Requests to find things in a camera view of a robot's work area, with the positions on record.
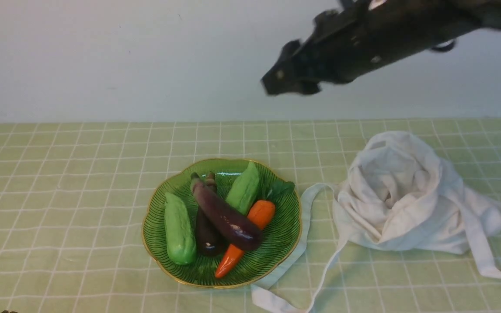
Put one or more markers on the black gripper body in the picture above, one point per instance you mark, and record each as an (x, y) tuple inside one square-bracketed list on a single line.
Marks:
[(372, 34)]

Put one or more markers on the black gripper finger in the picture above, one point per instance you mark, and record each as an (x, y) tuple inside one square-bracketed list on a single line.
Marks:
[(297, 53)]

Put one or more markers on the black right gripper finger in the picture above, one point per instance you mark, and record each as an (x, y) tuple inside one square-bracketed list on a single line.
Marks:
[(282, 78)]

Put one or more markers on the long purple eggplant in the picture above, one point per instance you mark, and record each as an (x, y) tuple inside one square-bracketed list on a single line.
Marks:
[(234, 226)]

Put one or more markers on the white cloth bag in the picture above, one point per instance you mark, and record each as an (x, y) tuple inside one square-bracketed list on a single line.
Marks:
[(399, 195)]

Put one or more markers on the right green loofah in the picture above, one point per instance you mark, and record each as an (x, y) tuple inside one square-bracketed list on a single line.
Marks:
[(244, 190)]

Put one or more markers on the green loofah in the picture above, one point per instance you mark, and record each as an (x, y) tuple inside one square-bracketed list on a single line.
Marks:
[(180, 240), (244, 190)]

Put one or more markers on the orange carrot with leaves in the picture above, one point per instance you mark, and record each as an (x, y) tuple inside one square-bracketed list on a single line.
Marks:
[(261, 214)]

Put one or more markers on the dark eggplant on plate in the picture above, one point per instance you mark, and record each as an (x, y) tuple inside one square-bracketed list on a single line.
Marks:
[(209, 241)]

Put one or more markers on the left green loofah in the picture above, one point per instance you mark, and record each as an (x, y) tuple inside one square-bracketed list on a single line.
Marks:
[(180, 240)]

